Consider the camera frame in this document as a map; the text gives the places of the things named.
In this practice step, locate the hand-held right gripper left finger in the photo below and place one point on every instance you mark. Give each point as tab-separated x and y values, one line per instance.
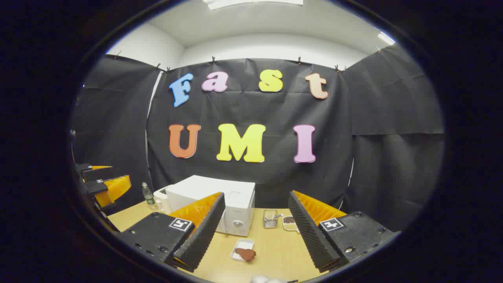
204	232

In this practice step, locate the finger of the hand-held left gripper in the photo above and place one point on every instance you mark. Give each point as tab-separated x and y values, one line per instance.
98	173
92	186

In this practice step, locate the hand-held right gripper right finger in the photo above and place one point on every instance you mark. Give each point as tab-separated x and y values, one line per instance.
310	236

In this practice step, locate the white microwave oven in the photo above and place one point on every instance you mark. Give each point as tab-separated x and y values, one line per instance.
212	186

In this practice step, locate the red-brown meat piece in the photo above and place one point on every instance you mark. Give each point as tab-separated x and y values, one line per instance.
246	254

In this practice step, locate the white divided dish of beans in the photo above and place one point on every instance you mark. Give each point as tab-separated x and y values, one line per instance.
290	222

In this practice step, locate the white rectangular plastic tray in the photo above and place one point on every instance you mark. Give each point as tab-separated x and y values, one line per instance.
240	245

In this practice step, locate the clear plastic water bottle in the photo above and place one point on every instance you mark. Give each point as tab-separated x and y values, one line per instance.
148	194

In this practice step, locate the white toaster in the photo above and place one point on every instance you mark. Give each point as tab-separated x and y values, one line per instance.
161	196

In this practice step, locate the black backdrop cloth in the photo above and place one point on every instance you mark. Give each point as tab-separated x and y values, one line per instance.
353	118

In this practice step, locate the ceiling light panel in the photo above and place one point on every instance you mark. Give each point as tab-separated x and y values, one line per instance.
386	38
251	3

